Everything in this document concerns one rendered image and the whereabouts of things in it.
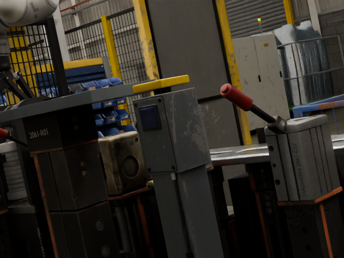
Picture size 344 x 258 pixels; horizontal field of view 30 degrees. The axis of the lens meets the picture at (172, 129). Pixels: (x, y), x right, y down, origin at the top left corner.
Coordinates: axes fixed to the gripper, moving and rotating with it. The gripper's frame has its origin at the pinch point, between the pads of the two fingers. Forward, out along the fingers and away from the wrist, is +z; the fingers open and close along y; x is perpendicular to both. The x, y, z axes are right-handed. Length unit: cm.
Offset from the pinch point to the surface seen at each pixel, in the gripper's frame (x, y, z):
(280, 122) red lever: -106, -22, 8
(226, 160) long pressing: -84, -9, 14
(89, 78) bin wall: 187, 186, -25
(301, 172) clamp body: -107, -21, 15
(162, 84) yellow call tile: -98, -36, -1
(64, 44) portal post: 356, 302, -74
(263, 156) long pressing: -93, -9, 14
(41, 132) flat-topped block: -69, -37, 2
